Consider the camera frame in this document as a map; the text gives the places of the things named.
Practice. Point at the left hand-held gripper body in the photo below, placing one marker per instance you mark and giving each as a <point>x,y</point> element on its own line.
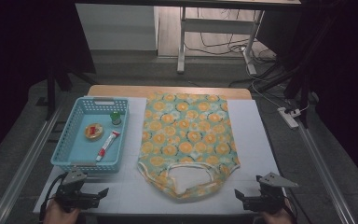
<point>71,193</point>

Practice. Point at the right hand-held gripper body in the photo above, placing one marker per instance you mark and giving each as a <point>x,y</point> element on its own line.
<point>272,196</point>

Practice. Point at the light blue plastic basket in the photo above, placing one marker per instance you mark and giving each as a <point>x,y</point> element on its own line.
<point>80,149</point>

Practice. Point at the white and red tube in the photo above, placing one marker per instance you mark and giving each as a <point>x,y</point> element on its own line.
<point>107,145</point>

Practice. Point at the round golden candy tin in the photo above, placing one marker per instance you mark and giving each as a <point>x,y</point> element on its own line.
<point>93,131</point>

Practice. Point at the small green bottle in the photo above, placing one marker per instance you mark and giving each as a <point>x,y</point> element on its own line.
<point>116,118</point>

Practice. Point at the person's right hand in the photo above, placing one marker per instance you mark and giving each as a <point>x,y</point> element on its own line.
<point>281,217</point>

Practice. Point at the person's left hand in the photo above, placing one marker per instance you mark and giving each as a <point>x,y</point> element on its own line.
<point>57,215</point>

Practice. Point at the white table mat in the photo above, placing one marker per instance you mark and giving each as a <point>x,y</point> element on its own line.
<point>254,143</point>

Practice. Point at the white power strip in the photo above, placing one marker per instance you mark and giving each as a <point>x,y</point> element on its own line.
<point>288,117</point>

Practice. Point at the black metal stand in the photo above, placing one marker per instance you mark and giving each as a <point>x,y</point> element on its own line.
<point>303,87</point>
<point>51,93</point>

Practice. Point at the grey cabinet panel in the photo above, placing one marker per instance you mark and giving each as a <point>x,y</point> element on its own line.
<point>115,28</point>

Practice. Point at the aluminium rail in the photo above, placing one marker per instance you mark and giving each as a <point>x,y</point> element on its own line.
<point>326,174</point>
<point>24,168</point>

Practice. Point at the white desk frame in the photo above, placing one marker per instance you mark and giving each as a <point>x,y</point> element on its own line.
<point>217,25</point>

